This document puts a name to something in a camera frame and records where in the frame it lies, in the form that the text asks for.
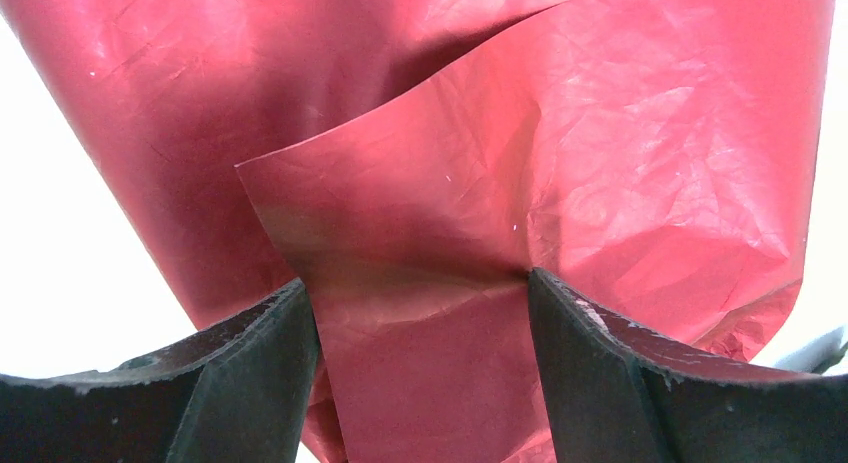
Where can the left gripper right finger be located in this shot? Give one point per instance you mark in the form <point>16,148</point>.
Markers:
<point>617,391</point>

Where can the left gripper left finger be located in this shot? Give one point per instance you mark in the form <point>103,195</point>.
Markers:
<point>237,391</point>

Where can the red paper bouquet wrapper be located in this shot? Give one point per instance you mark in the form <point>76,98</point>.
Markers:
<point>411,162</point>

